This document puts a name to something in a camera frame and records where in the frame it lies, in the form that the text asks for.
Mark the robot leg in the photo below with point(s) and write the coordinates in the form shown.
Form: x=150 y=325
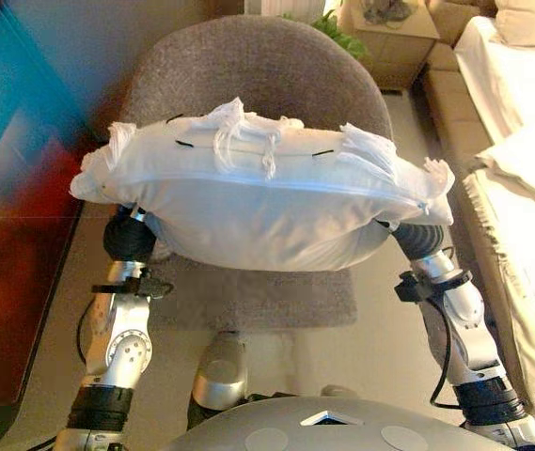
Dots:
x=220 y=371
x=340 y=391

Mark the robot left leg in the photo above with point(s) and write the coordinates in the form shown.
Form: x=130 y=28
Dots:
x=220 y=371

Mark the white fringed cushion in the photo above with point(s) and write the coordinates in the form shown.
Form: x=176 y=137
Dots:
x=257 y=221

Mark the cream fringed throw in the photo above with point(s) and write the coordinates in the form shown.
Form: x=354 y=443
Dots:
x=530 y=263

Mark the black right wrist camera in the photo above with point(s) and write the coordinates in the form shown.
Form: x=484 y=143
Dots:
x=408 y=287

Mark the beige wooden nightstand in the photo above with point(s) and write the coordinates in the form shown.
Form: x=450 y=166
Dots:
x=398 y=56

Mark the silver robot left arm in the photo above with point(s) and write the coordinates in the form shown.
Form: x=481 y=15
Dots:
x=121 y=347

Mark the folded white blanket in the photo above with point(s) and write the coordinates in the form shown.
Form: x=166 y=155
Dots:
x=530 y=164

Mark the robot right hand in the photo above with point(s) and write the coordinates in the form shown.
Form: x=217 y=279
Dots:
x=420 y=237

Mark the gray upholstered tub armchair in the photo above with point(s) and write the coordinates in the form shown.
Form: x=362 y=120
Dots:
x=257 y=70

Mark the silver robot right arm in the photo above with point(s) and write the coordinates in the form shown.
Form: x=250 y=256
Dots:
x=464 y=305

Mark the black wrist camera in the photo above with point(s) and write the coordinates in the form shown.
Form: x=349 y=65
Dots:
x=408 y=287
x=154 y=285

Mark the green leafy plant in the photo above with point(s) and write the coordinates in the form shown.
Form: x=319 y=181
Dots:
x=347 y=42

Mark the small cream pillow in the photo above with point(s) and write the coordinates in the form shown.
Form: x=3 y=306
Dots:
x=530 y=23

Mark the robot right leg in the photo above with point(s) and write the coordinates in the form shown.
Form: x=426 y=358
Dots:
x=340 y=391

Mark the gray robot torso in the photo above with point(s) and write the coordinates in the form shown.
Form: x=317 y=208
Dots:
x=333 y=432

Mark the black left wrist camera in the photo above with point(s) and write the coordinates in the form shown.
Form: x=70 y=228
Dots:
x=154 y=285

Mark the white duvet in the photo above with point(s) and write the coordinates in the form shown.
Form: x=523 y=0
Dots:
x=507 y=84

